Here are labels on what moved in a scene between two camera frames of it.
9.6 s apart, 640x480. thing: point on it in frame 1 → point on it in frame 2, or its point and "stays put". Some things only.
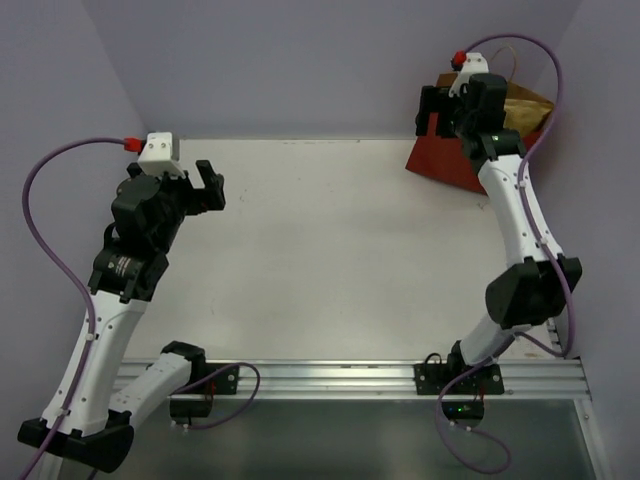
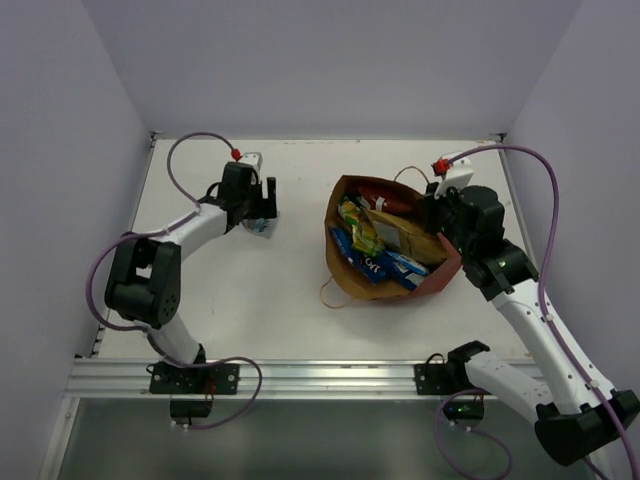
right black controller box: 460,410 stays put
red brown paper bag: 442,159 → 341,271
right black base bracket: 434,378 stays put
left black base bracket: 223,383 stays put
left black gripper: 189,193 → 261,201
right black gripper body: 464,121 → 440,215
